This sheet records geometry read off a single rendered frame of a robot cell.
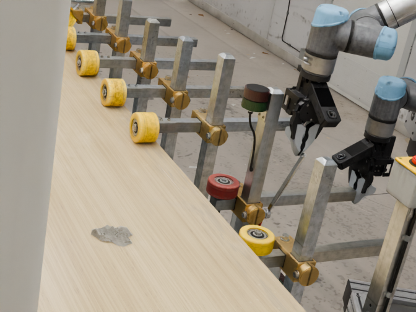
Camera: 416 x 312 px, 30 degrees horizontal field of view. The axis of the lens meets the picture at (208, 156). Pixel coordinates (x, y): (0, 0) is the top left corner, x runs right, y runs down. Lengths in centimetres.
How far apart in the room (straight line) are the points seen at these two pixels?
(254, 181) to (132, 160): 31
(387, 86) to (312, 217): 50
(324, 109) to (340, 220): 221
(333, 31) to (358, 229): 225
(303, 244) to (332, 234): 208
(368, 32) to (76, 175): 74
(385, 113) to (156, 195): 65
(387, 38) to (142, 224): 68
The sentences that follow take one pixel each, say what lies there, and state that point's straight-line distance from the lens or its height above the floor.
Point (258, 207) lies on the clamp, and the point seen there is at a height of 87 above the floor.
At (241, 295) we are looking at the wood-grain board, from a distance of 151.
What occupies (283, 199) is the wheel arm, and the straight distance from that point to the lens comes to 203.
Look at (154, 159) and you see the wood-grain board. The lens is 198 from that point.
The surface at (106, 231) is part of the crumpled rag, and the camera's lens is 161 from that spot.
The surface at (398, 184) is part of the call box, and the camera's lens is 143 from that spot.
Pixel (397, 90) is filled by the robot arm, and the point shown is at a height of 116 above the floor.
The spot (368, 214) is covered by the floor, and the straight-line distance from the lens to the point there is 409.
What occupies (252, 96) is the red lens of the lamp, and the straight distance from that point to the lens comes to 178.
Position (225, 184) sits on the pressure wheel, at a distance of 191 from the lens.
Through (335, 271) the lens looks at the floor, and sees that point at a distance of 350.
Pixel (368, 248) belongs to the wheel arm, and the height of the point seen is 85.
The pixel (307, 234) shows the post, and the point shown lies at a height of 93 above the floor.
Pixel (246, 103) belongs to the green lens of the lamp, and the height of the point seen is 113.
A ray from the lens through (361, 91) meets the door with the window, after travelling 569.
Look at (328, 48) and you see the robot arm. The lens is 178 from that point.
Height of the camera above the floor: 172
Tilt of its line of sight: 24 degrees down
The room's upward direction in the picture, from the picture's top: 11 degrees clockwise
